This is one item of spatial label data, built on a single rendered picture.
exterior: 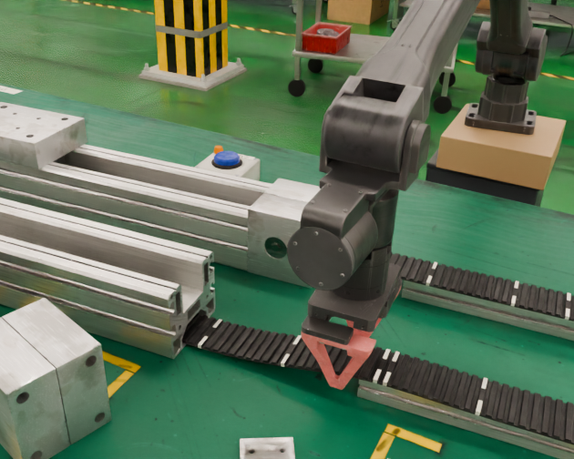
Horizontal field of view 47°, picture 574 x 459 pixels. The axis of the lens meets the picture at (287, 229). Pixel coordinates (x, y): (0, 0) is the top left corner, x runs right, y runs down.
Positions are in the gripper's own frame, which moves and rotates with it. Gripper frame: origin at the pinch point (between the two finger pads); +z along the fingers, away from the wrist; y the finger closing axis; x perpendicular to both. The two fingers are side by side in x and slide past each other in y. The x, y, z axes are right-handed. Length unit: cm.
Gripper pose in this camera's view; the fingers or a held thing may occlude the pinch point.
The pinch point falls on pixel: (348, 357)
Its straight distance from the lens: 69.8
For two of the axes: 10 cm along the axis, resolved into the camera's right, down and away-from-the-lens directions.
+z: -0.4, 8.7, 4.9
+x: 9.2, 2.2, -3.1
